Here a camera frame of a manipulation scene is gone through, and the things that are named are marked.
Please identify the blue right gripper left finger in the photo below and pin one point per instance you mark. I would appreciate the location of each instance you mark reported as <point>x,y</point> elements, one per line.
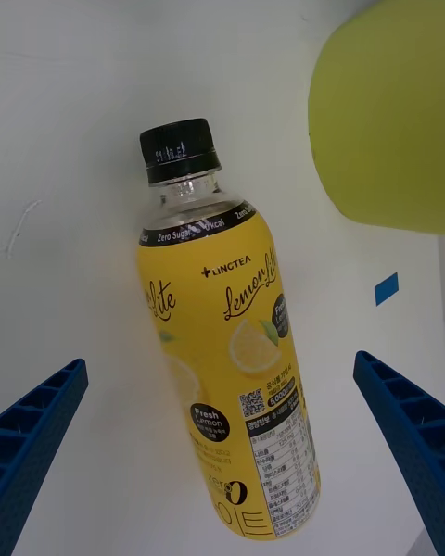
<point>32,445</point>

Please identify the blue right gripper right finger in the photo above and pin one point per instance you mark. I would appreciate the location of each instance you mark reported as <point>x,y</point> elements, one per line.
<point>408,426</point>

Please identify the yellow label plastic bottle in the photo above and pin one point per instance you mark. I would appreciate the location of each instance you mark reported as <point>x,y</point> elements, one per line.
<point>232,357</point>

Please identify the yellow-green plastic bin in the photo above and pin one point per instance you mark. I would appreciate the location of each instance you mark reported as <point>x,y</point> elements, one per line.
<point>385,125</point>

